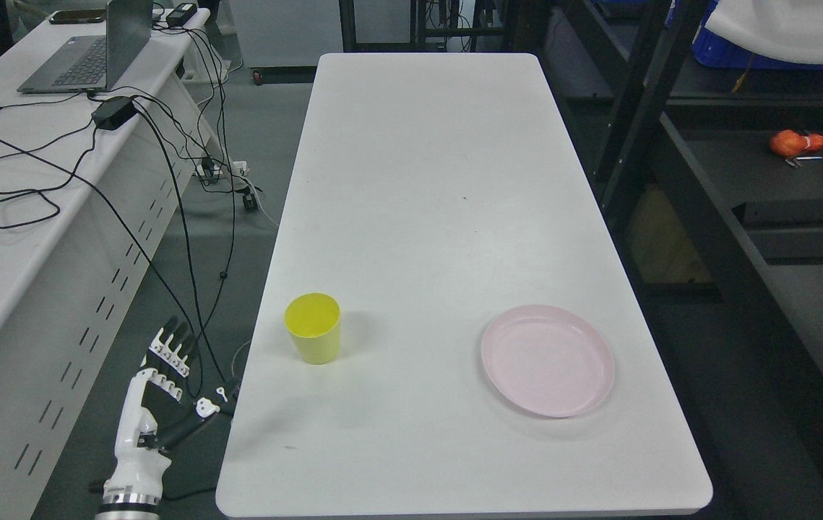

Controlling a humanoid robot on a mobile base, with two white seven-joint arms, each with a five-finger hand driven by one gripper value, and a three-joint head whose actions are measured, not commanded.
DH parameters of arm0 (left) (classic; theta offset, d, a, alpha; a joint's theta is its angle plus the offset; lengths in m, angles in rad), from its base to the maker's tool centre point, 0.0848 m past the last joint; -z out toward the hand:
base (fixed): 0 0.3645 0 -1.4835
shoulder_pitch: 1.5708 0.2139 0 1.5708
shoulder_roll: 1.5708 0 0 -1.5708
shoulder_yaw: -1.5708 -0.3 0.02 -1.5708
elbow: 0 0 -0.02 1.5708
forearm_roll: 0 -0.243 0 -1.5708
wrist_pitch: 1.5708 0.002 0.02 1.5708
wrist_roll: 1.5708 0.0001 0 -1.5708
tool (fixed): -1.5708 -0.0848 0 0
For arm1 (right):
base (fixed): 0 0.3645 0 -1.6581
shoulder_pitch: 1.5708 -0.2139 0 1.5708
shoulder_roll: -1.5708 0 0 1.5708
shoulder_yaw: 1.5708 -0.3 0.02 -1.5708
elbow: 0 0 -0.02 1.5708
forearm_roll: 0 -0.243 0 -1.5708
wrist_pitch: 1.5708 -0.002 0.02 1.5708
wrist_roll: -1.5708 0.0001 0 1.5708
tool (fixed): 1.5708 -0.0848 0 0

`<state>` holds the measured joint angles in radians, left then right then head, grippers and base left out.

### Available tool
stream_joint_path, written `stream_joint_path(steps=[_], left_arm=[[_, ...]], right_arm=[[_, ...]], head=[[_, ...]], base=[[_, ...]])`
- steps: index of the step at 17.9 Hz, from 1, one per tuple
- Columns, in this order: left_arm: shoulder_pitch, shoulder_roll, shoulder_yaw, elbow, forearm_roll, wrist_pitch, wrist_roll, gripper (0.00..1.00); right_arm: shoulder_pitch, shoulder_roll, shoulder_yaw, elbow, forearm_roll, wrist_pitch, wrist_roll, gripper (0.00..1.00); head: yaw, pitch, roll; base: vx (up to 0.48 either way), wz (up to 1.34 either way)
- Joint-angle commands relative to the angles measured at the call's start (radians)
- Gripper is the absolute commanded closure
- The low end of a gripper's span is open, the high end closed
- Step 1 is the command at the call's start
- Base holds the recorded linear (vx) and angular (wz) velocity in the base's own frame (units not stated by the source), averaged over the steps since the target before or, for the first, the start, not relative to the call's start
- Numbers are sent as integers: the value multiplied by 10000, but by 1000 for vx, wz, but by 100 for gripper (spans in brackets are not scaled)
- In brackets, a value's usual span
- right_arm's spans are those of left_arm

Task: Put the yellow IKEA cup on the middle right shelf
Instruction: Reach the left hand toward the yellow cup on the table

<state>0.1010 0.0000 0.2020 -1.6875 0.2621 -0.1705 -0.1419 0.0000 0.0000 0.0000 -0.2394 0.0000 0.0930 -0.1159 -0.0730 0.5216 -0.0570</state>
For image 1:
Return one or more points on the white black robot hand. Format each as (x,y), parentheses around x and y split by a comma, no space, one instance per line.
(157,415)

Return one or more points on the yellow plastic cup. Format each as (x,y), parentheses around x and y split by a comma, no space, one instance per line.
(313,323)

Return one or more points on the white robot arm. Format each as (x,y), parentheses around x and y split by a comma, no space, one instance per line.
(129,506)

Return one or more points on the black metal shelf rack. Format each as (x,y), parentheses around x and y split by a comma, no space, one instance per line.
(722,239)

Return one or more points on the white side desk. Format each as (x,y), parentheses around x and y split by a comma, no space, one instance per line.
(80,212)

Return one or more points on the white power strip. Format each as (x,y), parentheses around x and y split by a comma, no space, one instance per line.
(210,172)

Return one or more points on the black power adapter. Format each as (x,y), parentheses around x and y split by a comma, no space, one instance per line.
(113,112)

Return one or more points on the white work table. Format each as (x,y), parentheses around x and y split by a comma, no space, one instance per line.
(432,192)

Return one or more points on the grey laptop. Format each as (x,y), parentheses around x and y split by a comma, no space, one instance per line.
(95,63)

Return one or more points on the pink plastic plate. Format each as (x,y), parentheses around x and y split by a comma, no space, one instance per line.
(547,361)

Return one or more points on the black smartphone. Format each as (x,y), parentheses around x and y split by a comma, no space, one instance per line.
(77,16)

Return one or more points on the orange mesh bag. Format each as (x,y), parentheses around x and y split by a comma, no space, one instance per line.
(789,143)

